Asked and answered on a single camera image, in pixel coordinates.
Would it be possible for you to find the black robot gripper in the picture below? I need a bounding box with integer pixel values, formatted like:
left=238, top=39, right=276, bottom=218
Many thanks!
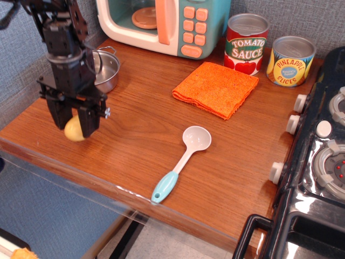
left=37, top=50, right=110, bottom=138

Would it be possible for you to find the yellow toy potato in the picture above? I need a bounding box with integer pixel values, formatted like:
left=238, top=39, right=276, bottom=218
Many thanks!
left=64, top=115, right=85, bottom=142

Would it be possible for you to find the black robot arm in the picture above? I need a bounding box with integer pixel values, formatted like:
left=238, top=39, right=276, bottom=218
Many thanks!
left=1, top=1, right=110, bottom=138

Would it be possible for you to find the small stainless steel pot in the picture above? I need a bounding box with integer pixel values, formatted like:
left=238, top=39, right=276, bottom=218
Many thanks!
left=93, top=46, right=120, bottom=93

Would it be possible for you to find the teal and pink toy microwave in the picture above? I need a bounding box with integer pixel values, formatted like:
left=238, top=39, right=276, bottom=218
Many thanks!
left=96, top=1, right=231, bottom=59

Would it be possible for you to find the folded orange cloth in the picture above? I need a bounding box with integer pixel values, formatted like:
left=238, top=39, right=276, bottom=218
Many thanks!
left=172, top=62, right=259, bottom=120

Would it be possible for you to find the orange fuzzy object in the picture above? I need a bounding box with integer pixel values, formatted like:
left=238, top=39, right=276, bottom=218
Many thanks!
left=10, top=248, right=38, bottom=259

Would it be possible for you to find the tomato sauce can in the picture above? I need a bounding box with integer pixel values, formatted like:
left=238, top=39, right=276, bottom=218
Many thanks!
left=224, top=13, right=270, bottom=76

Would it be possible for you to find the pineapple slices can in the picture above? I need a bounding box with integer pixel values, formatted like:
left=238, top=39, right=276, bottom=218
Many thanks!
left=266, top=36, right=316, bottom=87

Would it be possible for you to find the black toy stove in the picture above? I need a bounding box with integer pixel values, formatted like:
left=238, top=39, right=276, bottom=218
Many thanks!
left=233, top=47, right=344, bottom=258

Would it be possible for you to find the white ladle with teal handle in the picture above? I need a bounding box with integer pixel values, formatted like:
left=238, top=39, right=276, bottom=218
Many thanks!
left=151, top=126, right=212, bottom=203

